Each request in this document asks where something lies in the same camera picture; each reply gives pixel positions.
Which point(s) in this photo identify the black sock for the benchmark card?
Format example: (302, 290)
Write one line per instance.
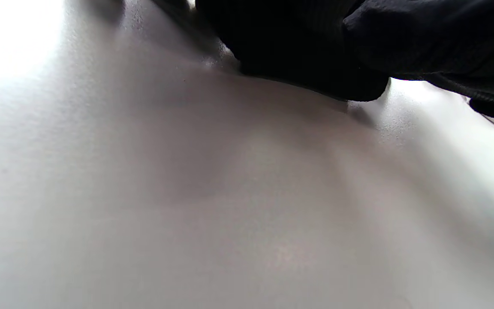
(298, 47)

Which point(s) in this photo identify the person's left hand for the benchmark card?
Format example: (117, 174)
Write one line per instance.
(435, 38)

